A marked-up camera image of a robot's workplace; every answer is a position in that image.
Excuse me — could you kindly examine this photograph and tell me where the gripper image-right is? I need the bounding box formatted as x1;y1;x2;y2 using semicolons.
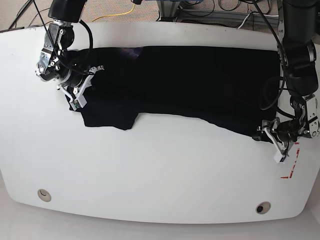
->
252;117;304;158

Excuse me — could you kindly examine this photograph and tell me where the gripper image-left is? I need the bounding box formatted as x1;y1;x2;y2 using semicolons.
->
56;65;105;107

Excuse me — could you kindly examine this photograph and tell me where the black t-shirt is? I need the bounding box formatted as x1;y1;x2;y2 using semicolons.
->
79;46;280;138

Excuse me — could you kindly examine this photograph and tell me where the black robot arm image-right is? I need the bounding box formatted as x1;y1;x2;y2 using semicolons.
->
258;0;320;163

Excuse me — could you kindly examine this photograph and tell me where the red tape rectangle marking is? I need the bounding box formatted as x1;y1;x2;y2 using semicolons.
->
279;142;301;180

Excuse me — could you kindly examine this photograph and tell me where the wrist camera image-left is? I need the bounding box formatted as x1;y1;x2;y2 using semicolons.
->
69;98;87;111

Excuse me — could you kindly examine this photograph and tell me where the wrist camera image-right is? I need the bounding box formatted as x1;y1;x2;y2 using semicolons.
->
273;151;287;164

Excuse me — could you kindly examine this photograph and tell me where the right table cable grommet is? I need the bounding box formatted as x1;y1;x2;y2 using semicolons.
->
255;201;271;215

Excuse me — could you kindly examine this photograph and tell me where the table cable grommet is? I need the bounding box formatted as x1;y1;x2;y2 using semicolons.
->
255;201;271;215
37;189;52;203

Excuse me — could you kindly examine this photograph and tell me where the black floor cable left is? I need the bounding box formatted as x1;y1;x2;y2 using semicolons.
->
8;0;51;30

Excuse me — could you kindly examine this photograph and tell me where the yellow cable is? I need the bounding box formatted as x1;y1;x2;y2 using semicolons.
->
92;2;138;23

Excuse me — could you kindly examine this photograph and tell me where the left table cable grommet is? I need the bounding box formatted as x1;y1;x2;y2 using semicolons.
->
37;189;52;203

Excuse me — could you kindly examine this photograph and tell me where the aluminium frame stand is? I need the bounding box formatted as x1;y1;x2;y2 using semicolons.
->
156;0;283;28

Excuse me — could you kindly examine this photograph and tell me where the white cable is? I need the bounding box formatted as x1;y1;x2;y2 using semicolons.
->
237;11;280;30

